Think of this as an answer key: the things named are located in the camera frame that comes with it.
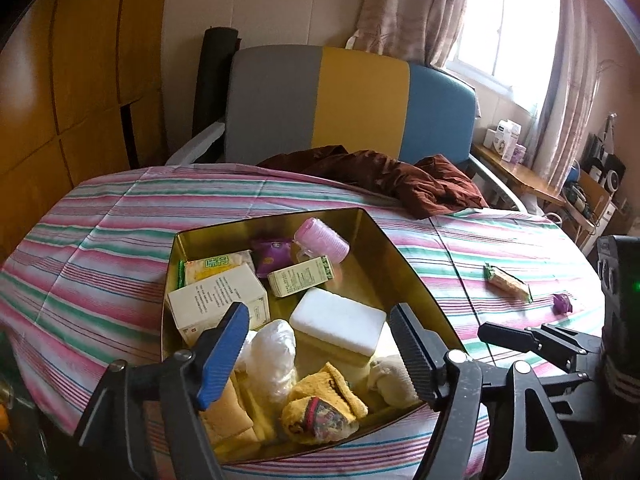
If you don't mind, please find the brown cloth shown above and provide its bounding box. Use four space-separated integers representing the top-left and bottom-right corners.
257 145 490 220

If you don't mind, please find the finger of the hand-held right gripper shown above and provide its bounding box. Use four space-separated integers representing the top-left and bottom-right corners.
477 322 602 372
544 364 609 424

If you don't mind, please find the gold-lined tin box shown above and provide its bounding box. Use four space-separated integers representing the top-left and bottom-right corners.
161 207 468 463

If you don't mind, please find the green yellow carton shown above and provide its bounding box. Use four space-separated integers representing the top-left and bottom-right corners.
267 255 337 299

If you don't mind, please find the wooden side table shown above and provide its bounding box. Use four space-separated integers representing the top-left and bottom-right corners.
471 142 568 207

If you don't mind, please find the cream sock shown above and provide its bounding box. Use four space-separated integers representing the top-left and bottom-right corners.
366 354 422 408

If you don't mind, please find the yellow green packet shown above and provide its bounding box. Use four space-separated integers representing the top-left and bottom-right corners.
184 250 257 285

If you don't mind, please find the pink hair roller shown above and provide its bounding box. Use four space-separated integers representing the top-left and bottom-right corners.
293 217 349 262

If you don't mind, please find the cluttered shelf unit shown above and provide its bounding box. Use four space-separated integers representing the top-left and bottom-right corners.
565 115 631 246

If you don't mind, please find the white plastic bag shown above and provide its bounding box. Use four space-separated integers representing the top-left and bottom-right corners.
235 319 299 403

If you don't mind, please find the purple snack packet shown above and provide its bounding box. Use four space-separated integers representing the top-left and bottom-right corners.
250 237 294 279

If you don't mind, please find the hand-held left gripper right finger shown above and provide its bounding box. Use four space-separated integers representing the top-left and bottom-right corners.
389 302 584 480

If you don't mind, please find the patterned pink curtain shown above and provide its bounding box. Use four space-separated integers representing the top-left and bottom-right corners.
347 0 478 68
525 0 621 196

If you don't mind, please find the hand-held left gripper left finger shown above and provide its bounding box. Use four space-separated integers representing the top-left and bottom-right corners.
75 301 251 480

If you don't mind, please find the yellow patterned sock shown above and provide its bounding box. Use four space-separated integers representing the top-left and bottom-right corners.
280 361 369 444

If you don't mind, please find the wooden wardrobe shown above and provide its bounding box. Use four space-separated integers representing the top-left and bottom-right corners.
0 0 173 261

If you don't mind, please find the window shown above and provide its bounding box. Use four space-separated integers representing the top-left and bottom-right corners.
440 0 563 108

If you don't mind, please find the white foam block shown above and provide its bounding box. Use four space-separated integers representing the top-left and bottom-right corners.
289 287 388 357

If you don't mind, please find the black rolled mat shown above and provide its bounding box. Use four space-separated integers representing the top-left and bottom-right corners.
192 26 242 153

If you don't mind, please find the striped tablecloth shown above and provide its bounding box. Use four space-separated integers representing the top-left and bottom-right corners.
0 162 608 480

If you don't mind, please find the tall white carton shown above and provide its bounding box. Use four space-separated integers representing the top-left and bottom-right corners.
495 120 521 153

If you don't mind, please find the grey yellow blue armchair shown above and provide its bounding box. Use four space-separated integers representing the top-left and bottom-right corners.
165 45 531 213

